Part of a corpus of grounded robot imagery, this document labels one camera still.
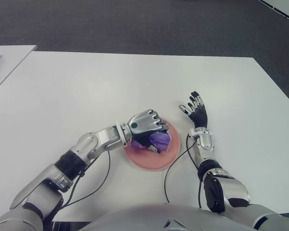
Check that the grey robot torso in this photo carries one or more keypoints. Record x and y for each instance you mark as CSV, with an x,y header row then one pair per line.
x,y
144,217

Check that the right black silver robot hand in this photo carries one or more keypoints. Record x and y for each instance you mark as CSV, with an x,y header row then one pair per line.
x,y
200,116

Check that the pink round plate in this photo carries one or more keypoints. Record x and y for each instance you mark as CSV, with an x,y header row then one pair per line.
x,y
154,161

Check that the purple tissue paper pack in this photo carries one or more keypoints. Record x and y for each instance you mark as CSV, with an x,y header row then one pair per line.
x,y
162,142

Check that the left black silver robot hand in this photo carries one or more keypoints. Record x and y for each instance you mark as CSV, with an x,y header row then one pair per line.
x,y
144,122

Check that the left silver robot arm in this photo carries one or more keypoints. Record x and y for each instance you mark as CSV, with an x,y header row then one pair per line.
x,y
91,144

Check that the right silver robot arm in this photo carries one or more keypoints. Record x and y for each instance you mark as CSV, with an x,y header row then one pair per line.
x,y
226,190

